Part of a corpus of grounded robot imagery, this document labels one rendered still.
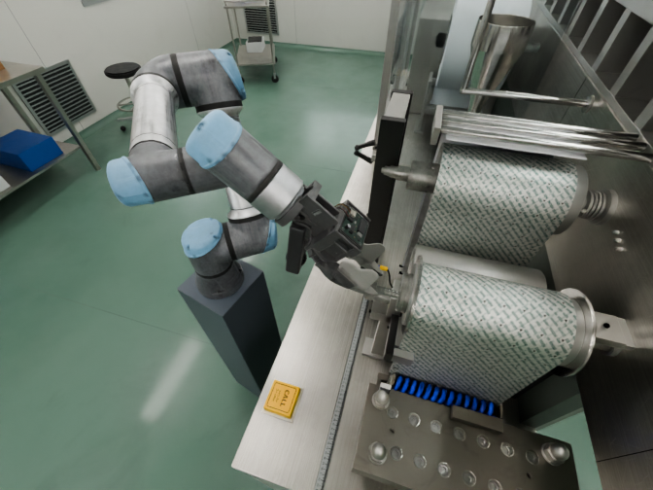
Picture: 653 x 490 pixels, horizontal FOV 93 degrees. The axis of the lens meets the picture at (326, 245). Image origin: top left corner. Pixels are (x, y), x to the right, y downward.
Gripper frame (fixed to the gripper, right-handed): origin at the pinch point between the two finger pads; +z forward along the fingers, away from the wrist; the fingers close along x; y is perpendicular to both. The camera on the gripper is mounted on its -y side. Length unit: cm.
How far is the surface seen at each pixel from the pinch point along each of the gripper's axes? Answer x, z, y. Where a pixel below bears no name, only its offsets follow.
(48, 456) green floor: -48, -15, -183
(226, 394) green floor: 0, 36, -139
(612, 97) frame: 50, 21, 39
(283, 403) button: -15.1, 12.7, -37.4
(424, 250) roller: 15.4, 10.8, 1.5
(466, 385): -4.1, 31.9, -1.7
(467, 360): -4.0, 22.3, 4.4
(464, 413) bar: -8.9, 33.7, -3.3
